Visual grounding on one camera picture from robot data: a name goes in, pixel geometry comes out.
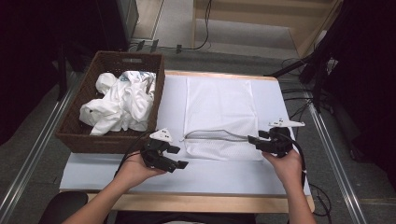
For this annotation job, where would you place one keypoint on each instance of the wooden table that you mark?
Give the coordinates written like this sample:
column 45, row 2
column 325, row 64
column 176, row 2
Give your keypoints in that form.
column 202, row 203

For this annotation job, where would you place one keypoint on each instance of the person's dark clothing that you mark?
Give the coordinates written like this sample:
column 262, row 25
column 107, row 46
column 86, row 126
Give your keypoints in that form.
column 186, row 217

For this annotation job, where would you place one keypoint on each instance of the metal floor rail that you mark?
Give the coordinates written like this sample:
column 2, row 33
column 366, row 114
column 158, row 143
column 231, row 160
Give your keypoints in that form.
column 339, row 168
column 34, row 146

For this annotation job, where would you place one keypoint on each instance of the black chair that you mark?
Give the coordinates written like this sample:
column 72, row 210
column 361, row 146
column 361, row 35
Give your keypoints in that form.
column 63, row 205

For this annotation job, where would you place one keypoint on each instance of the person's right hand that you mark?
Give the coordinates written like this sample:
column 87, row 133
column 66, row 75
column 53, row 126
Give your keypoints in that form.
column 289, row 169

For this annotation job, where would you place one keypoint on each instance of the brown wicker basket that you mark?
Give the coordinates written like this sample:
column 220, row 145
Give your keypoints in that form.
column 79, row 137

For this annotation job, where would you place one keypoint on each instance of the wooden platform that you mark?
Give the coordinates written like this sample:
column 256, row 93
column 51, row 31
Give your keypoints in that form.
column 249, row 15

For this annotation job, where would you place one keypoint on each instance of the white mesh laundry bag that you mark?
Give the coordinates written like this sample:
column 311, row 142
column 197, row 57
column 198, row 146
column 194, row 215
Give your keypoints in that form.
column 218, row 102

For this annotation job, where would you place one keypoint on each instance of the person's left hand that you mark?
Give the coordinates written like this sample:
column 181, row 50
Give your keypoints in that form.
column 137, row 172

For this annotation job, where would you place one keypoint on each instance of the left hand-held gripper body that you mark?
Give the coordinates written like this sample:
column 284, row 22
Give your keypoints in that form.
column 154, row 152

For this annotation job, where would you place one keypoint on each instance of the black power adapters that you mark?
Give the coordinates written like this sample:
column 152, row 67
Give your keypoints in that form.
column 146, row 45

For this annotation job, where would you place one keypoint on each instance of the pale blue table mat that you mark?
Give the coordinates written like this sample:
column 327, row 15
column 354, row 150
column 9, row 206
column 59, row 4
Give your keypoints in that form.
column 218, row 177

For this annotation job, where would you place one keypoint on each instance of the white garment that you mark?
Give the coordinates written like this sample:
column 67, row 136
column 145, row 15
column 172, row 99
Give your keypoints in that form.
column 124, row 102

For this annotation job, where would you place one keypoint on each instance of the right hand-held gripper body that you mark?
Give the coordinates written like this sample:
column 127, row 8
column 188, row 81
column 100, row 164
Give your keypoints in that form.
column 280, row 141

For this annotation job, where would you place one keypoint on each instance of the dark cabinet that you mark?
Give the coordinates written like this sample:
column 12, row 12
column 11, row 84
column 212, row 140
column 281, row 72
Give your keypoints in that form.
column 120, row 21

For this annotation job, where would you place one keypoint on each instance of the black tripod stand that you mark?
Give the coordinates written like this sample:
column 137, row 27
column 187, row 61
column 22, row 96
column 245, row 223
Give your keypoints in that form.
column 317, row 71

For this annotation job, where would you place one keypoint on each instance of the black metal stand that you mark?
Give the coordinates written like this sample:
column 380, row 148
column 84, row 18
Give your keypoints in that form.
column 61, row 74

